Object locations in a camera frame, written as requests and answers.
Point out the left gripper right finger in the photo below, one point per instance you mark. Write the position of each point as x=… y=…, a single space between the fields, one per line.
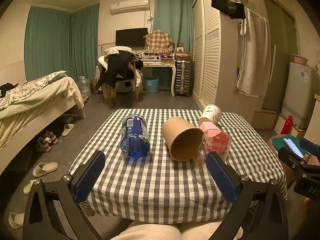
x=257 y=208

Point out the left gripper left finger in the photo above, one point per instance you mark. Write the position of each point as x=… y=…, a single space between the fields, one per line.
x=41 y=220

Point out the clear glass cup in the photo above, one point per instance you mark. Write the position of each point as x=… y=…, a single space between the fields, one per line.
x=213 y=140

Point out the pink hexagonal cup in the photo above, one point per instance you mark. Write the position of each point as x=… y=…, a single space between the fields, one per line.
x=210 y=127

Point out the brown paper cup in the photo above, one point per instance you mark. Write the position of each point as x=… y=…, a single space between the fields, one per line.
x=182 y=138

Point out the white floral paper cup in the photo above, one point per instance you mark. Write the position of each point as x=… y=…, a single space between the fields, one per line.
x=210 y=113

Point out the brown plastic stool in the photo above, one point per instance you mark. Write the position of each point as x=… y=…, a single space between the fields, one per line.
x=288 y=172

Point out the smartphone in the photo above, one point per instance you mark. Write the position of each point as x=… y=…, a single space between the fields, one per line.
x=291 y=145

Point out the white slipper lower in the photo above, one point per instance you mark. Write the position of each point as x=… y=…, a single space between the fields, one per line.
x=16 y=220

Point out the white slipper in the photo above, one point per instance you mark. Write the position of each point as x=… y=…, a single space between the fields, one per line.
x=43 y=169
x=16 y=220

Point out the green pad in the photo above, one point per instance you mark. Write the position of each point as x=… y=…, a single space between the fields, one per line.
x=279 y=142

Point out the red bottle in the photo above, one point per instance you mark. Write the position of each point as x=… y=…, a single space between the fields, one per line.
x=286 y=129

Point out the operator's lap in beige trousers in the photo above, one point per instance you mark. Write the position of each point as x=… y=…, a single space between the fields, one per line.
x=189 y=230

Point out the sneaker pair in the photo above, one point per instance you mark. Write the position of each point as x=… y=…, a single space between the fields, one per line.
x=44 y=143

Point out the green slipper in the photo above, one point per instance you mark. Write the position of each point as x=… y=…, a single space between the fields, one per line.
x=67 y=129

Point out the white refrigerator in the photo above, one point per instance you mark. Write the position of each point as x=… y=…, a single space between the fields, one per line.
x=299 y=99

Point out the blue plastic bottle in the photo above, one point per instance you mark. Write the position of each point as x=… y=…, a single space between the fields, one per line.
x=135 y=141

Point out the bed with beige bedding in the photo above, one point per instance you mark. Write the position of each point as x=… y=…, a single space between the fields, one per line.
x=31 y=106

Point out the hanging white towel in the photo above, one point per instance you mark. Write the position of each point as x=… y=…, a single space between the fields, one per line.
x=255 y=66

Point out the checkered tablecloth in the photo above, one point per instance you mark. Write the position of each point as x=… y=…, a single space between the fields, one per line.
x=157 y=189

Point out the pink basin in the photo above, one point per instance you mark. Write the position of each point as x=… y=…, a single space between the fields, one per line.
x=299 y=59

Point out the large water jug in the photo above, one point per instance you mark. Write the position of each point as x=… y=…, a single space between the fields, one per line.
x=84 y=86

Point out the black silver suitcase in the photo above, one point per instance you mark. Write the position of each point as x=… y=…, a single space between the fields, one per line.
x=184 y=78

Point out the chair piled with clothes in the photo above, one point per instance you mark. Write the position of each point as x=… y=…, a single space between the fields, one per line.
x=119 y=64

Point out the blue laundry basket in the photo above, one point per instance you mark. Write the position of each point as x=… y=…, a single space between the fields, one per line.
x=152 y=84

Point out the white louvered wardrobe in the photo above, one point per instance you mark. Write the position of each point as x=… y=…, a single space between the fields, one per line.
x=215 y=62

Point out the green curtain left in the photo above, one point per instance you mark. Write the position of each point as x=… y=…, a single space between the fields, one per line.
x=57 y=40

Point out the white desk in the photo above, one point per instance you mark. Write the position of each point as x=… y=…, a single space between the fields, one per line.
x=164 y=64

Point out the black hanging bag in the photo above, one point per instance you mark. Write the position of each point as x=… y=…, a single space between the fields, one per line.
x=235 y=10

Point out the black television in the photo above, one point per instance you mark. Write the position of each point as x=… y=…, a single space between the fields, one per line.
x=131 y=37

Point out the plaid cloth cover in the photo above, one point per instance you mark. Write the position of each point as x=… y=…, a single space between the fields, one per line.
x=158 y=42

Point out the teal curtain centre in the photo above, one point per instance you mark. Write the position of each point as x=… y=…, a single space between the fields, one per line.
x=175 y=18

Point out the white air conditioner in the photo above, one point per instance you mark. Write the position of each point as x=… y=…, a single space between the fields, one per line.
x=129 y=6

